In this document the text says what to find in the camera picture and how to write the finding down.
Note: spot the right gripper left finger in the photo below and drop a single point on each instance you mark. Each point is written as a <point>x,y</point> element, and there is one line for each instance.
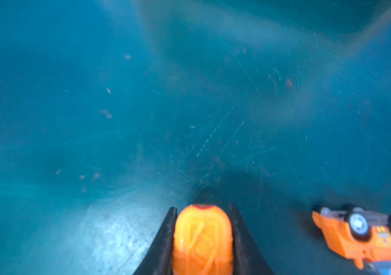
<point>159,258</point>

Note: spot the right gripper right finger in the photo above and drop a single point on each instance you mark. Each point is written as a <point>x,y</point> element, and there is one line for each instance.
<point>248,259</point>

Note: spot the small orange toy car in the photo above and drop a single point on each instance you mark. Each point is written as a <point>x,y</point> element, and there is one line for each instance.
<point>357,234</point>

